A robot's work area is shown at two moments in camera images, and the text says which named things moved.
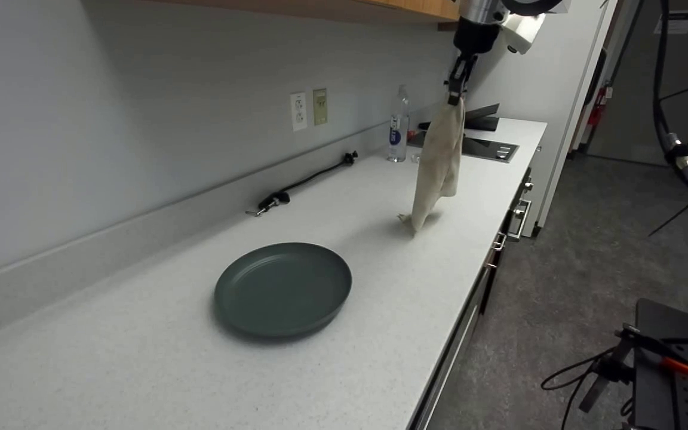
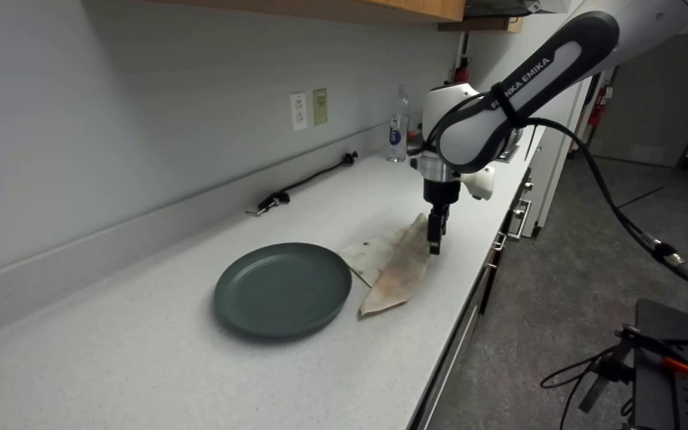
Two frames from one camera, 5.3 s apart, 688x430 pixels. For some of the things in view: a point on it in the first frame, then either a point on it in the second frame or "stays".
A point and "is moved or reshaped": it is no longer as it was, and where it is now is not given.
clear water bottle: [397, 129] stays
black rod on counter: [282, 197] stays
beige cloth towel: [440, 165] is moved or reshaped
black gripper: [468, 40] -> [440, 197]
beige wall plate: [317, 107] stays
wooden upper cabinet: [432, 10] stays
